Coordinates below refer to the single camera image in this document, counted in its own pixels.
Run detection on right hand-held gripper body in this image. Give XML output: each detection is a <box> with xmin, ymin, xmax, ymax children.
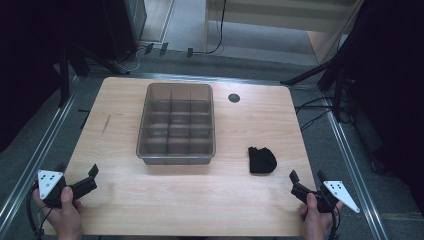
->
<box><xmin>312</xmin><ymin>180</ymin><xmax>361</xmax><ymax>215</ymax></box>

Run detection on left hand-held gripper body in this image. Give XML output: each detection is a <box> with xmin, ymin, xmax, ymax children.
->
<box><xmin>37</xmin><ymin>169</ymin><xmax>75</xmax><ymax>210</ymax></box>

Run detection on black sock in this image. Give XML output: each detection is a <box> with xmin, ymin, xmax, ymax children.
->
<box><xmin>247</xmin><ymin>146</ymin><xmax>278</xmax><ymax>175</ymax></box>

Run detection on clear grey divided storage box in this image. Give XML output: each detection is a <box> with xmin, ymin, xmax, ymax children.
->
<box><xmin>135</xmin><ymin>82</ymin><xmax>217</xmax><ymax>166</ymax></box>

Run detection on person's right hand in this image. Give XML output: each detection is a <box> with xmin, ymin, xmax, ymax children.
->
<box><xmin>298</xmin><ymin>192</ymin><xmax>344</xmax><ymax>240</ymax></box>

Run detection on person's left hand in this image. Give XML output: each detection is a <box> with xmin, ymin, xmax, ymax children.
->
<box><xmin>32</xmin><ymin>186</ymin><xmax>83</xmax><ymax>240</ymax></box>

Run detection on black tripod stand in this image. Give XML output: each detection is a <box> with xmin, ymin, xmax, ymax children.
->
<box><xmin>279</xmin><ymin>56</ymin><xmax>356</xmax><ymax>123</ymax></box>
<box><xmin>58</xmin><ymin>41</ymin><xmax>132</xmax><ymax>108</ymax></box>

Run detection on black curtain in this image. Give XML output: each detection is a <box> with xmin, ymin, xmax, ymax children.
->
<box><xmin>336</xmin><ymin>0</ymin><xmax>424</xmax><ymax>218</ymax></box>
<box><xmin>0</xmin><ymin>0</ymin><xmax>111</xmax><ymax>153</ymax></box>

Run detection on dark cabinet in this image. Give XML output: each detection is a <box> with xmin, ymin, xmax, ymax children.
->
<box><xmin>99</xmin><ymin>0</ymin><xmax>148</xmax><ymax>62</ymax></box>

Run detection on metal floor rail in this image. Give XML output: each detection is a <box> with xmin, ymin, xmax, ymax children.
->
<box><xmin>0</xmin><ymin>75</ymin><xmax>80</xmax><ymax>221</ymax></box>
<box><xmin>323</xmin><ymin>109</ymin><xmax>390</xmax><ymax>240</ymax></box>

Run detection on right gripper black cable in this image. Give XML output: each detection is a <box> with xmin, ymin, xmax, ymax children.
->
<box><xmin>328</xmin><ymin>205</ymin><xmax>342</xmax><ymax>240</ymax></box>

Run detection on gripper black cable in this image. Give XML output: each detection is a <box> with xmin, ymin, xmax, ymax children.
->
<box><xmin>25</xmin><ymin>184</ymin><xmax>51</xmax><ymax>240</ymax></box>
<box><xmin>328</xmin><ymin>205</ymin><xmax>342</xmax><ymax>240</ymax></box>

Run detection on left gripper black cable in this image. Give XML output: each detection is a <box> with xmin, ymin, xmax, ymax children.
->
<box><xmin>25</xmin><ymin>184</ymin><xmax>51</xmax><ymax>240</ymax></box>

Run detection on black floor cables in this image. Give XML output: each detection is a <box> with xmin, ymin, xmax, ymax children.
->
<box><xmin>294</xmin><ymin>95</ymin><xmax>335</xmax><ymax>132</ymax></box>

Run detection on white floor cable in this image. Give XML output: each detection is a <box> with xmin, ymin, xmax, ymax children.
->
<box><xmin>112</xmin><ymin>47</ymin><xmax>142</xmax><ymax>73</ymax></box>

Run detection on black hanging cable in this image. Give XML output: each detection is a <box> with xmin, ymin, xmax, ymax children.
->
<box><xmin>193</xmin><ymin>0</ymin><xmax>228</xmax><ymax>56</ymax></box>

